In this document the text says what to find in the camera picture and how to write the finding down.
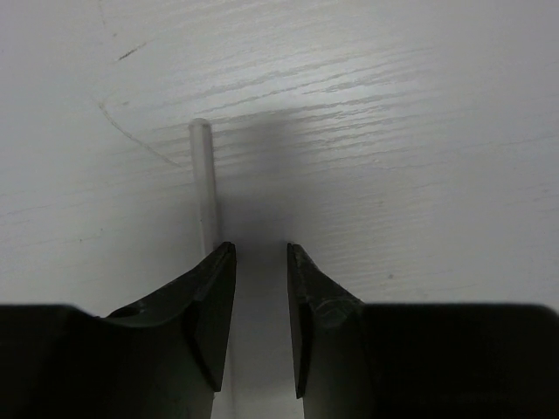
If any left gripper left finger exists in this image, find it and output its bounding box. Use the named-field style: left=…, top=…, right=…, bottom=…
left=1, top=243, right=236, bottom=418

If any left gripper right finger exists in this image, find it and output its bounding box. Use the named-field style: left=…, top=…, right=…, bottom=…
left=286, top=244, right=558, bottom=418

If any white chopstick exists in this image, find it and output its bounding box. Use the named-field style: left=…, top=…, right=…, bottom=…
left=189, top=118, right=220, bottom=256

